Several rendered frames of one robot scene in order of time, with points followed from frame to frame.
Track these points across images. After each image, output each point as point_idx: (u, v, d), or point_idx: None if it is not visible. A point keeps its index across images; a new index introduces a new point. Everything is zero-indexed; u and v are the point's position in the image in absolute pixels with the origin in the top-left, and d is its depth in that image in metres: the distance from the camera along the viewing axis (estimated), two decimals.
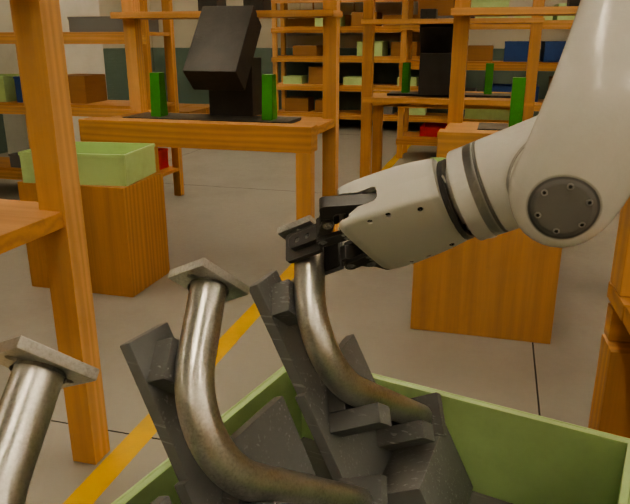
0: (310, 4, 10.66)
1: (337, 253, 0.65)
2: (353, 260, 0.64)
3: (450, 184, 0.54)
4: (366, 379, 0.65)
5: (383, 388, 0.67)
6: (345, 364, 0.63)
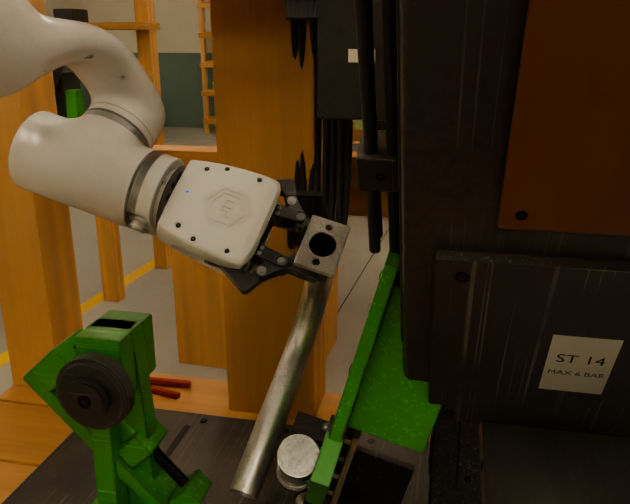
0: None
1: (293, 259, 0.65)
2: None
3: None
4: (284, 357, 0.72)
5: (272, 381, 0.71)
6: (298, 332, 0.72)
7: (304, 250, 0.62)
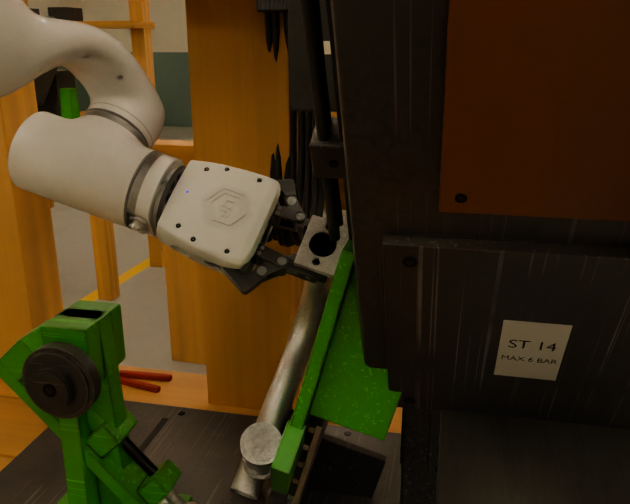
0: None
1: (293, 259, 0.65)
2: None
3: None
4: (284, 357, 0.72)
5: (272, 381, 0.71)
6: (298, 332, 0.72)
7: (304, 250, 0.62)
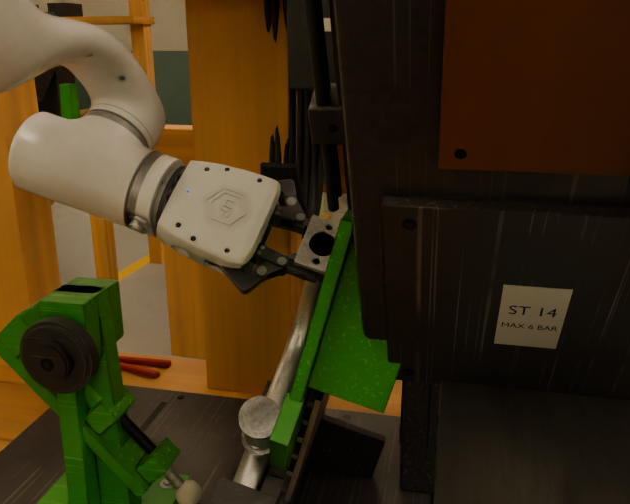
0: None
1: (293, 259, 0.64)
2: None
3: None
4: (283, 359, 0.71)
5: (272, 382, 0.70)
6: (298, 333, 0.72)
7: (304, 250, 0.62)
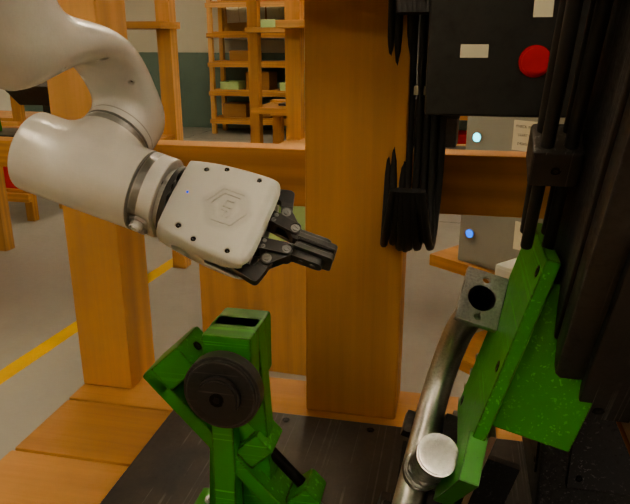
0: None
1: (298, 247, 0.65)
2: None
3: None
4: (422, 409, 0.69)
5: (412, 434, 0.68)
6: (436, 382, 0.70)
7: (464, 304, 0.60)
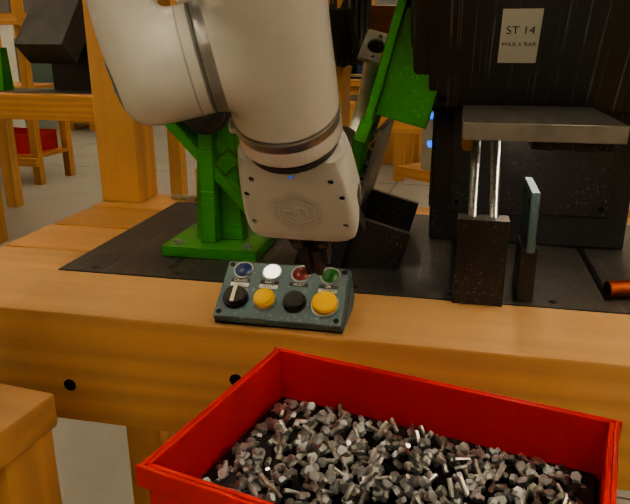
0: None
1: (311, 240, 0.64)
2: None
3: (341, 120, 0.52)
4: None
5: None
6: (354, 128, 1.01)
7: (364, 49, 0.91)
